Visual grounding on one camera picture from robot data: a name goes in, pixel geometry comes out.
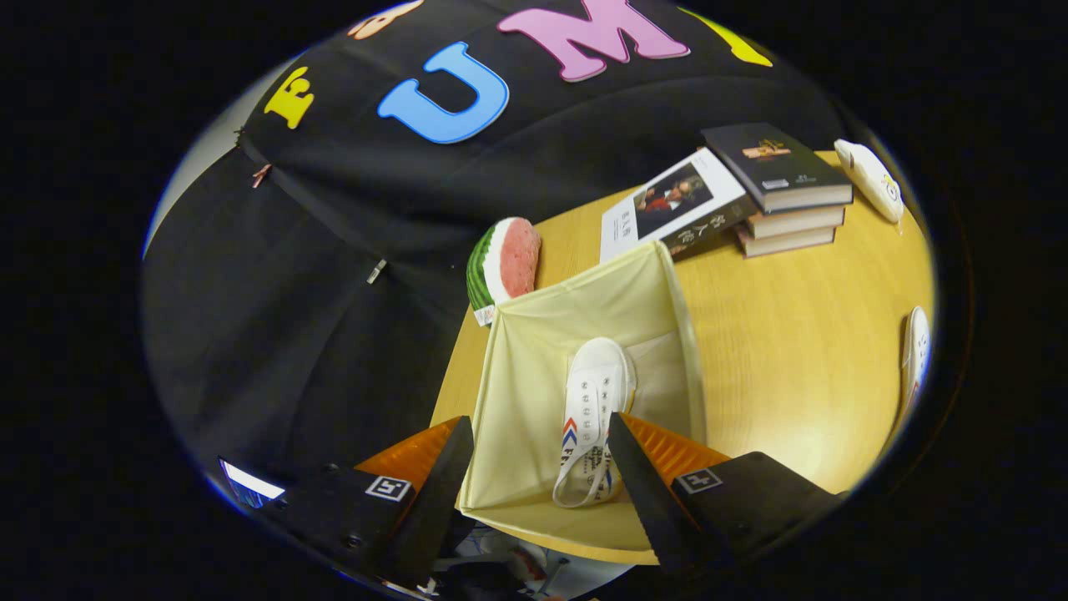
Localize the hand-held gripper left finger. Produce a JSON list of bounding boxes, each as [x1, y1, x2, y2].
[[260, 415, 476, 590]]

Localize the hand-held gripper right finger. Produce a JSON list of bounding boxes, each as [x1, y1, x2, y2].
[[607, 412, 844, 577]]

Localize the white canvas shoe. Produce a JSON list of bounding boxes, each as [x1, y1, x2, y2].
[[552, 336, 637, 508], [899, 306, 932, 418]]

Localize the beige fabric storage box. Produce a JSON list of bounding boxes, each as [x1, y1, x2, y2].
[[456, 240, 708, 531]]

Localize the watermelon slice plush toy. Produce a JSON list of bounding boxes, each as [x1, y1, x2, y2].
[[466, 217, 542, 326]]

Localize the white portrait cover book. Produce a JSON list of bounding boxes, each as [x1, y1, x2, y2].
[[599, 147, 758, 265]]

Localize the brown cover book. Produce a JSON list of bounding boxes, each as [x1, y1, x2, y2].
[[745, 205, 846, 240], [734, 224, 837, 259]]

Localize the black cover book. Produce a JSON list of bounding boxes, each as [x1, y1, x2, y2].
[[701, 122, 854, 214]]

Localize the white plush pouch with eyes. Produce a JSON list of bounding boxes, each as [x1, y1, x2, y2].
[[834, 139, 905, 225]]

